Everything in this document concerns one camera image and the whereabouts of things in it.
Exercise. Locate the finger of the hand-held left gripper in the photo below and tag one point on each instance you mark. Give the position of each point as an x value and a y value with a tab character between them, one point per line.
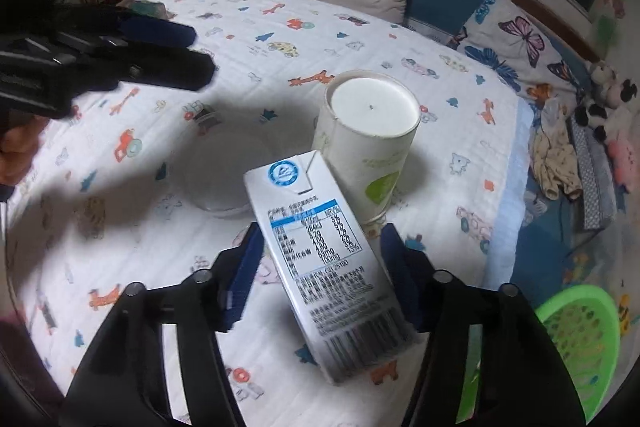
170	67
155	32

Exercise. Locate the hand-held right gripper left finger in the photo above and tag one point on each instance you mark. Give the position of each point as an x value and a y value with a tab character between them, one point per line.
245	277

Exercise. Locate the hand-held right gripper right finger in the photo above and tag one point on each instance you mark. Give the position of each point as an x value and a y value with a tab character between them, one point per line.
400	277

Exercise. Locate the white blue milk carton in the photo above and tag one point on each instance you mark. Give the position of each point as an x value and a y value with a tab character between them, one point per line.
325	267

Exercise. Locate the green mesh basket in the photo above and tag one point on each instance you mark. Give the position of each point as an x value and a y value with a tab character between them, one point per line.
575	297

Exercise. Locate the person's left hand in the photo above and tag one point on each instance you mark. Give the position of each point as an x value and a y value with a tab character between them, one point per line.
20	152

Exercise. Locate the clear plastic bowl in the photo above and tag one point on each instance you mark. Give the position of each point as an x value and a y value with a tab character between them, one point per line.
210	172

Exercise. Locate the blue mat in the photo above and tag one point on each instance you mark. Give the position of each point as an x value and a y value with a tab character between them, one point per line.
530	267

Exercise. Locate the white paper canister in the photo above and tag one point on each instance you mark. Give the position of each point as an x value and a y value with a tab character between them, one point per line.
375	107

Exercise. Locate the animal print white blanket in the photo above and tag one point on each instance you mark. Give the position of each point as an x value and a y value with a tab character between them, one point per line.
350	37

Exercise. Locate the beige clothes pile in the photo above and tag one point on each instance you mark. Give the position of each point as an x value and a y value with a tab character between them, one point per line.
555	157

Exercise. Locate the grey striped cloth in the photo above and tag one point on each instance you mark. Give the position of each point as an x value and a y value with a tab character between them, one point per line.
595	177

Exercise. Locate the pink plush toy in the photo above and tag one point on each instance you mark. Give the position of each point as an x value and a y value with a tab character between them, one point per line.
622	157

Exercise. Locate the black white plush cow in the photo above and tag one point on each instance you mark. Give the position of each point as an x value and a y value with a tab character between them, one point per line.
600	117

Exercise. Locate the butterfly print pillow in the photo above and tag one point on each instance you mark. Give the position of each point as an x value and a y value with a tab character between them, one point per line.
520	37

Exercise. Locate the floral wall sticker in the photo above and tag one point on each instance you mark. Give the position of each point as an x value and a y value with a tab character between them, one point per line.
607	27

